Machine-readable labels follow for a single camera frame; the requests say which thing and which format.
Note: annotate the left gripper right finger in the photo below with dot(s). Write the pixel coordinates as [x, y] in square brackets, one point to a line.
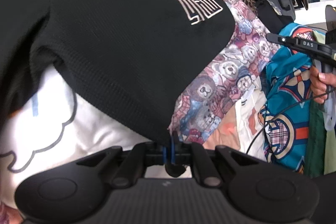
[197, 158]

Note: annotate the cream bear print bedsheet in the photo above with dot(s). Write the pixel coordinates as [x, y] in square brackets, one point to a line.
[57, 126]

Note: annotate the blue cartoon print garment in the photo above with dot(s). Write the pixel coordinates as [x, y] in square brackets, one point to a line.
[287, 107]

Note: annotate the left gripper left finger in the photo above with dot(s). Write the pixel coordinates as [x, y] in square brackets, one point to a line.
[134, 163]

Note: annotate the black bear patchwork shorts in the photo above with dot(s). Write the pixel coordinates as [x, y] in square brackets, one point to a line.
[130, 59]

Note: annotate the person's right hand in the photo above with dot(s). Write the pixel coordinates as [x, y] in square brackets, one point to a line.
[319, 83]

